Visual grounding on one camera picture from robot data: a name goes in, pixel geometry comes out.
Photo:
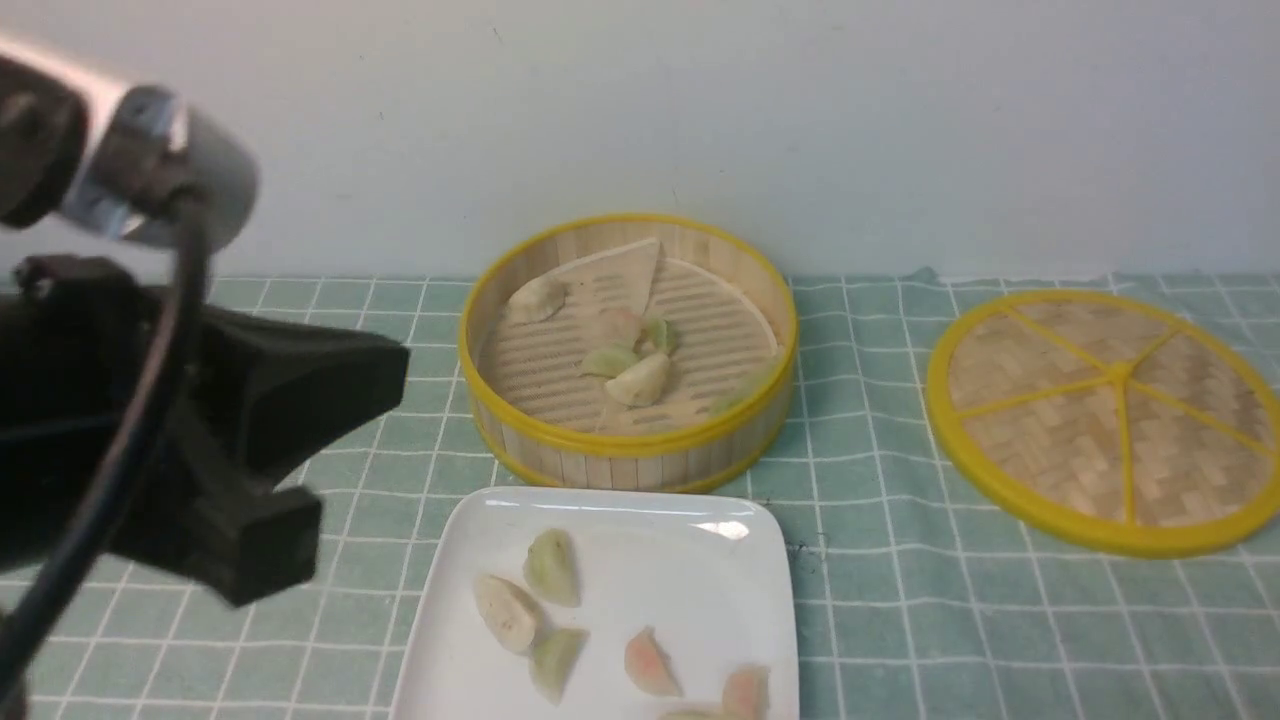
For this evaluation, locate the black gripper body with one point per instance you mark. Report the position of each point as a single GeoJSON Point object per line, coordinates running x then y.
{"type": "Point", "coordinates": [75, 334]}

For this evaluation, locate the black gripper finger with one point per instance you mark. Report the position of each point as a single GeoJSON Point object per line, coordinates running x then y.
{"type": "Point", "coordinates": [270, 394]}
{"type": "Point", "coordinates": [203, 516]}

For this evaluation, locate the pale green dumpling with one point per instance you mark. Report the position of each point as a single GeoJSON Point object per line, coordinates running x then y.
{"type": "Point", "coordinates": [550, 569]}

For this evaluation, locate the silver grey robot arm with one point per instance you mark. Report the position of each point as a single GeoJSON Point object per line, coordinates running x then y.
{"type": "Point", "coordinates": [110, 156]}

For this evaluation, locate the white square plate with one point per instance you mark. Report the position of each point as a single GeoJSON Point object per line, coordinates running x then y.
{"type": "Point", "coordinates": [710, 573]}

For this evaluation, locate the white dumpling on plate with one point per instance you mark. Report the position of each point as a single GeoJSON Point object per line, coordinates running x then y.
{"type": "Point", "coordinates": [508, 612]}

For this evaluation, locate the green dumpling on plate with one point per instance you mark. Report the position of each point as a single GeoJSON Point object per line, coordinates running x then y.
{"type": "Point", "coordinates": [552, 660]}

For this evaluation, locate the pink dumpling on plate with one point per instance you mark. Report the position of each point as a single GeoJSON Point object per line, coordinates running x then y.
{"type": "Point", "coordinates": [647, 666]}

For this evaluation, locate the pink dumpling at plate edge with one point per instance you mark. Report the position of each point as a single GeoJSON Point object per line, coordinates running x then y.
{"type": "Point", "coordinates": [745, 692]}

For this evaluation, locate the white dumpling in steamer back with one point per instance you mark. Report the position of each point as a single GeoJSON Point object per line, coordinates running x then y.
{"type": "Point", "coordinates": [538, 300]}

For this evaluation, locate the white dumpling in steamer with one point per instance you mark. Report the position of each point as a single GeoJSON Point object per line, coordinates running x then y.
{"type": "Point", "coordinates": [643, 383]}
{"type": "Point", "coordinates": [538, 300]}

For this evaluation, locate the light green dumpling in steamer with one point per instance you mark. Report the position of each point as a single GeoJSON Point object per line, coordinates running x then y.
{"type": "Point", "coordinates": [608, 361]}

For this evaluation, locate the yellow rimmed bamboo steamer basket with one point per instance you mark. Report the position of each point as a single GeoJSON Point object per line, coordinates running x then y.
{"type": "Point", "coordinates": [552, 426]}

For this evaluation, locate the pink dumpling in steamer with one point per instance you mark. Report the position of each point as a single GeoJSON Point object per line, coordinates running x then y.
{"type": "Point", "coordinates": [618, 326]}

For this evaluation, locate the white dumpling in steamer front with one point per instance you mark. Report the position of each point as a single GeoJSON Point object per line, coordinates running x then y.
{"type": "Point", "coordinates": [643, 383]}

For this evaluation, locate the small green dumpling in steamer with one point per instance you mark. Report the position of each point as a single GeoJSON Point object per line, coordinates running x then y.
{"type": "Point", "coordinates": [659, 336]}

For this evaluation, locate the white steamer liner paper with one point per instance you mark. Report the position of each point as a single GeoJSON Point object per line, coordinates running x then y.
{"type": "Point", "coordinates": [642, 277]}

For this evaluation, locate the green checkered tablecloth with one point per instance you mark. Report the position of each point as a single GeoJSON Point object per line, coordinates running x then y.
{"type": "Point", "coordinates": [915, 597]}

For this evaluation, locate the yellow rimmed bamboo steamer lid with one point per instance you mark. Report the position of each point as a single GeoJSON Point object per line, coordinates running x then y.
{"type": "Point", "coordinates": [1107, 423]}

